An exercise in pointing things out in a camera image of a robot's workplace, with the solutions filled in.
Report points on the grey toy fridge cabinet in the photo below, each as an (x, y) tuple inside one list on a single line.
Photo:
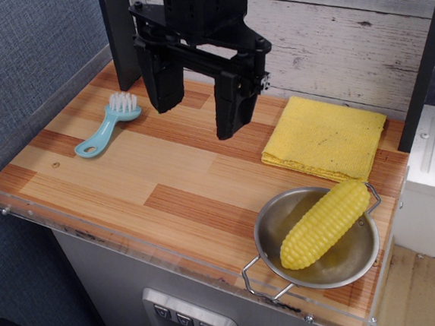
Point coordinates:
[(157, 301)]

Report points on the clear acrylic edge guard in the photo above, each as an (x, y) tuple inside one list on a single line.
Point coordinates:
[(169, 209)]

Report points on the yellow plastic corn cob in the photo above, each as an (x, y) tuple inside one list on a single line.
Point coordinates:
[(324, 225)]

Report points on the black right vertical post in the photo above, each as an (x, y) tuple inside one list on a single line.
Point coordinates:
[(420, 90)]

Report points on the black left vertical post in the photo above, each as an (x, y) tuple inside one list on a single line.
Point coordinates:
[(120, 31)]

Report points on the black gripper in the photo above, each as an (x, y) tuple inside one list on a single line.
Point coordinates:
[(211, 38)]

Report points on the yellow cloth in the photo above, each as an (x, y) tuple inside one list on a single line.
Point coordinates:
[(321, 139)]

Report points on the small metal pot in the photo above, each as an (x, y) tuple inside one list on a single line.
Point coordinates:
[(347, 261)]

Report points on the light blue dish brush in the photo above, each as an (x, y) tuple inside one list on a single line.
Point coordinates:
[(122, 107)]

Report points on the black vertical post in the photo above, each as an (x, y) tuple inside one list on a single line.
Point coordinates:
[(420, 90), (120, 31)]

